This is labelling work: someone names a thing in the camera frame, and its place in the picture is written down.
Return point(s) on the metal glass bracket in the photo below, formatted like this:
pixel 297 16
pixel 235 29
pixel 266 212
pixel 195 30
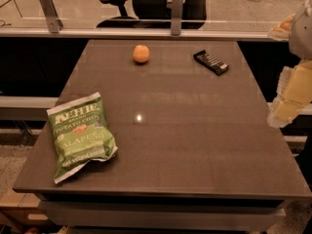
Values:
pixel 52 18
pixel 176 17

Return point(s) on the green jalapeno chip bag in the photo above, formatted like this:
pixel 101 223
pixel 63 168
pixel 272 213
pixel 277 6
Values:
pixel 80 135

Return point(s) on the black rxbar chocolate bar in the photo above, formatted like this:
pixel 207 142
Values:
pixel 215 65

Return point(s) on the black office chair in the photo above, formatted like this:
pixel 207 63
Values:
pixel 156 14

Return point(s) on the orange fruit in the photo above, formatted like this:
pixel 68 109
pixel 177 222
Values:
pixel 141 53

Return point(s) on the right metal glass bracket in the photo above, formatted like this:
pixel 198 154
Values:
pixel 176 17

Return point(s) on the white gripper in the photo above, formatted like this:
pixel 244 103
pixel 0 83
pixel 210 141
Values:
pixel 302 36

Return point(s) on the wooden box under table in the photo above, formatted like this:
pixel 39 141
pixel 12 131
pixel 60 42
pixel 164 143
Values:
pixel 19 210

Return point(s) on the left metal glass bracket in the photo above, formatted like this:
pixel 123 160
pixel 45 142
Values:
pixel 52 18

